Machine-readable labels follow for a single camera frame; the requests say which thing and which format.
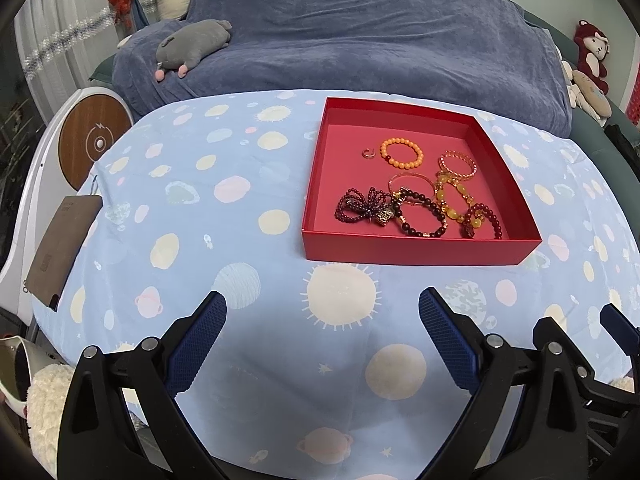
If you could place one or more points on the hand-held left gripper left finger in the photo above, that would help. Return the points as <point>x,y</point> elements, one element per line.
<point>200,345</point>

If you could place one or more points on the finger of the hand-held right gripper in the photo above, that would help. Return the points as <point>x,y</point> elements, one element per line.
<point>595,382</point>
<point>620,332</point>

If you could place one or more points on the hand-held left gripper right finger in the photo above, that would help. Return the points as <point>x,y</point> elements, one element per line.
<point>450,340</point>

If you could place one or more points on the red cardboard box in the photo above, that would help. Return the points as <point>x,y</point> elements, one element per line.
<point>400,251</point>

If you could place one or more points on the gold bangle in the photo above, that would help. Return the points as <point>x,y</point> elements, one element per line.
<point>406,176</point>

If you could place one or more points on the gold hoop earring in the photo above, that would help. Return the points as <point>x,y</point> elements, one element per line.
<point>367,154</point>

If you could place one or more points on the light blue planet-print sheet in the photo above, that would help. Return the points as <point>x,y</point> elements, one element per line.
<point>225,260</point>

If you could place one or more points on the white fluffy cloth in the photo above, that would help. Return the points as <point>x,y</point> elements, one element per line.
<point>47,405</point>

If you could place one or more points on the silver appliance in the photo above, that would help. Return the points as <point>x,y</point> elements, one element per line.
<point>15,365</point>

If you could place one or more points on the green sofa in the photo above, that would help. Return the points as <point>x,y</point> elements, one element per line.
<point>600,145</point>

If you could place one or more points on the cream plush toy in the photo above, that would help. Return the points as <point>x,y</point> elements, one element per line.
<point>585,92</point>

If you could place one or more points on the white device with wooden disc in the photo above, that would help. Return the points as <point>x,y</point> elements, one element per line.
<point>95,120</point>

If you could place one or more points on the red plush toy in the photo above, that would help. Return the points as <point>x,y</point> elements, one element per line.
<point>592,55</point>

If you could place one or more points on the grey plush toy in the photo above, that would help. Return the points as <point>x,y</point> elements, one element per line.
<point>192,42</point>

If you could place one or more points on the dark blue blanket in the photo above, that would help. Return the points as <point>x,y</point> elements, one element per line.
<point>350,35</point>

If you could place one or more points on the white curtain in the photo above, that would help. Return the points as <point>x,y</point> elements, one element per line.
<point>65,25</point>

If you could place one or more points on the red bow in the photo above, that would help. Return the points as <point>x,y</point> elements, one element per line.
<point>122,2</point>

